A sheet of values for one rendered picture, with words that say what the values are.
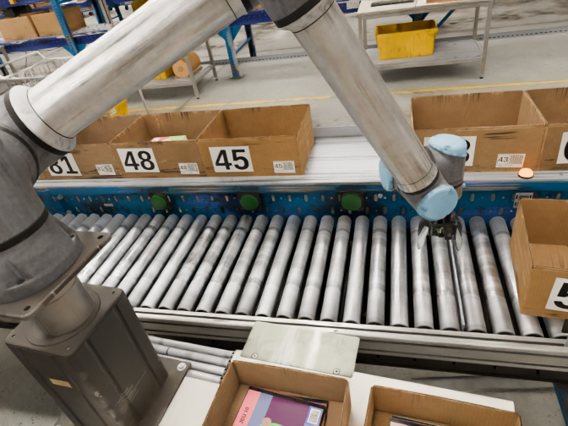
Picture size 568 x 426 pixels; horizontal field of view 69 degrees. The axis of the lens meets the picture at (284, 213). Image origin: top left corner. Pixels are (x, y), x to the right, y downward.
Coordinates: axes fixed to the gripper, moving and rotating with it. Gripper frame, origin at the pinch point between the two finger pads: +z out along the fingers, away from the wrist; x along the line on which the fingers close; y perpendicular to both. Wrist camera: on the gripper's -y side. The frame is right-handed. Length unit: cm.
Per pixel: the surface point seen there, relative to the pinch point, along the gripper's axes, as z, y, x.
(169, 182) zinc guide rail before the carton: -9, -25, -100
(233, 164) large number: -14, -29, -73
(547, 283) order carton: -6.8, 20.6, 22.9
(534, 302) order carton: 0.1, 20.4, 21.4
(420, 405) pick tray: -1, 52, -7
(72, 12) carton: -24, -476, -474
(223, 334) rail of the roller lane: 10, 31, -62
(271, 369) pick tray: -4, 50, -40
